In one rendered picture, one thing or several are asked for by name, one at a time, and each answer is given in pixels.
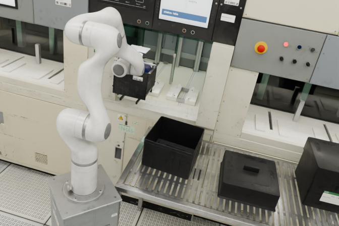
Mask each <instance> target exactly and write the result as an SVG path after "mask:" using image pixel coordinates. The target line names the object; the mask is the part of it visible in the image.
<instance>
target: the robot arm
mask: <svg viewBox="0 0 339 226"><path fill-rule="evenodd" d="M64 30H65V36H66V38H67V39H68V40H69V41H70V42H72V43H74V44H78V45H82V46H86V47H91V48H94V49H95V53H94V55H93V56H92V57H90V58H88V59H87V60H85V61H84V62H83V63H82V64H81V65H80V66H79V68H78V76H77V91H78V94H79V97H80V98H81V100H82V101H83V102H84V104H85V105H86V106H87V108H88V110H89V112H88V111H84V110H80V109H76V108H66V109H64V110H62V111H61V112H60V113H59V115H58V117H57V120H56V128H57V131H58V133H59V135H60V137H61V138H62V139H63V141H64V142H65V143H66V145H67V146H68V147H69V149H70V151H71V178H69V179H68V180H67V181H66V182H65V184H64V195H65V196H66V198H67V199H69V200H70V201H73V202H76V203H88V202H92V201H94V200H96V199H97V198H99V197H100V196H101V195H102V193H103V191H104V183H103V181H102V180H101V179H100V178H99V177H98V176H97V168H98V148H97V146H96V145H95V143H94V142H96V143H99V142H103V141H105V140H106V139H107V138H108V137H109V135H110V132H111V122H110V118H109V116H108V113H107V110H106V108H105V105H104V103H103V99H102V91H101V89H102V77H103V71H104V67H105V65H106V64H107V62H108V61H109V60H110V59H111V58H112V57H113V56H117V57H119V58H120V59H118V60H117V61H116V62H115V63H114V64H113V65H112V67H111V70H112V73H113V74H114V75H115V76H117V77H123V76H125V75H126V74H130V75H134V76H141V75H143V73H144V70H145V66H144V61H143V59H145V58H146V56H145V55H144V54H143V53H140V52H138V51H137V50H136V49H134V48H133V47H132V46H130V45H128V44H127V41H126V36H125V31H124V26H123V22H122V18H121V15H120V13H119V12H118V11H117V10H116V9H115V8H113V7H107V8H104V9H103V10H101V11H98V12H94V13H87V14H81V15H78V16H75V17H73V18H72V19H70V20H69V21H68V22H67V23H66V25H65V28H64Z"/></svg>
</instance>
